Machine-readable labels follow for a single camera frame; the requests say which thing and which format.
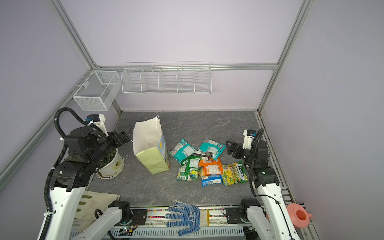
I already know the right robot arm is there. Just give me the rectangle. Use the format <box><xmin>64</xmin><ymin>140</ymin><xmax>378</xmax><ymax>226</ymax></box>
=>
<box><xmin>226</xmin><ymin>128</ymin><xmax>300</xmax><ymax>240</ymax></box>

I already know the yellow green spring tea bag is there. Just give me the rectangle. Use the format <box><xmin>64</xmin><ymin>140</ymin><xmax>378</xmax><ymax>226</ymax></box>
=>
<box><xmin>222</xmin><ymin>161</ymin><xmax>249</xmax><ymax>186</ymax></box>

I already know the white mesh box basket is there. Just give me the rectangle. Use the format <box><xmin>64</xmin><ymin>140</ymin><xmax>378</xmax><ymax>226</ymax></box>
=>
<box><xmin>73</xmin><ymin>71</ymin><xmax>122</xmax><ymax>111</ymax></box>

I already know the white green glove left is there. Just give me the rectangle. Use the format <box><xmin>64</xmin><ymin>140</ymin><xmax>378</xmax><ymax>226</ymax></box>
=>
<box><xmin>75</xmin><ymin>191</ymin><xmax>120</xmax><ymax>220</ymax></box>

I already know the white slotted cable duct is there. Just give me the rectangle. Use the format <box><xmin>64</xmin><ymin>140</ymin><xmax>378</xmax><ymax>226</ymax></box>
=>
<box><xmin>67</xmin><ymin>225</ymin><xmax>245</xmax><ymax>240</ymax></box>

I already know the blue dotted work glove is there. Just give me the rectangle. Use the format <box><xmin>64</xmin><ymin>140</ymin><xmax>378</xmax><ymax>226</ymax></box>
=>
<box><xmin>165</xmin><ymin>201</ymin><xmax>210</xmax><ymax>237</ymax></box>

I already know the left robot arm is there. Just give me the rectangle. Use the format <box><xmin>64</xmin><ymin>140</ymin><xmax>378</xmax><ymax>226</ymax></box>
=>
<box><xmin>38</xmin><ymin>107</ymin><xmax>134</xmax><ymax>240</ymax></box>

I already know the white wire shelf basket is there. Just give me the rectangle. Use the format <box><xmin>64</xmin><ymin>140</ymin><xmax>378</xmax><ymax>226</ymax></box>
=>
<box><xmin>121</xmin><ymin>62</ymin><xmax>212</xmax><ymax>95</ymax></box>

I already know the brown chocolate bar wrapper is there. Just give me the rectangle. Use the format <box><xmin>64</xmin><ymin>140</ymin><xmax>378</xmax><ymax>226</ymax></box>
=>
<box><xmin>193</xmin><ymin>150</ymin><xmax>212</xmax><ymax>160</ymax></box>

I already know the blue snack packet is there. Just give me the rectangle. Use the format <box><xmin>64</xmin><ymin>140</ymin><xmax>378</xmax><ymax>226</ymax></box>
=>
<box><xmin>201</xmin><ymin>175</ymin><xmax>223</xmax><ymax>187</ymax></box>

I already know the white paper bag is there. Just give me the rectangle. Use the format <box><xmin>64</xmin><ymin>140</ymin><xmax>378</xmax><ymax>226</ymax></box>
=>
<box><xmin>133</xmin><ymin>116</ymin><xmax>170</xmax><ymax>175</ymax></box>

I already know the orange candy bag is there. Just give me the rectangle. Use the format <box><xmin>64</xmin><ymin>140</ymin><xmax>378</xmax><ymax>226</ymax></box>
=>
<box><xmin>198</xmin><ymin>158</ymin><xmax>223</xmax><ymax>177</ymax></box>

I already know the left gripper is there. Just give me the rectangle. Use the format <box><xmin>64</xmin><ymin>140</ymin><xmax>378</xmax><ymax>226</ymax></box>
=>
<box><xmin>90</xmin><ymin>124</ymin><xmax>133</xmax><ymax>164</ymax></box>

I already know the potted green plant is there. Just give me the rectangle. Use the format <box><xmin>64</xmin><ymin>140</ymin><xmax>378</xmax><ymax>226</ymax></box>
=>
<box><xmin>96</xmin><ymin>149</ymin><xmax>125</xmax><ymax>179</ymax></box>

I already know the green candy bag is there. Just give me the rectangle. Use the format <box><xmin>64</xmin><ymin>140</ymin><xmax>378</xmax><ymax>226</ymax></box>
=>
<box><xmin>177</xmin><ymin>156</ymin><xmax>202</xmax><ymax>181</ymax></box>

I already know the pink watering can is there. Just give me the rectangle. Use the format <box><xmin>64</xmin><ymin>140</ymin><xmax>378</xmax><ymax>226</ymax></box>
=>
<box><xmin>286</xmin><ymin>203</ymin><xmax>313</xmax><ymax>229</ymax></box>

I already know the teal candy bag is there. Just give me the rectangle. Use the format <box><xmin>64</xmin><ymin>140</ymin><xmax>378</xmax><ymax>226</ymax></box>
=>
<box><xmin>168</xmin><ymin>139</ymin><xmax>196</xmax><ymax>165</ymax></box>
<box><xmin>198</xmin><ymin>138</ymin><xmax>226</xmax><ymax>161</ymax></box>

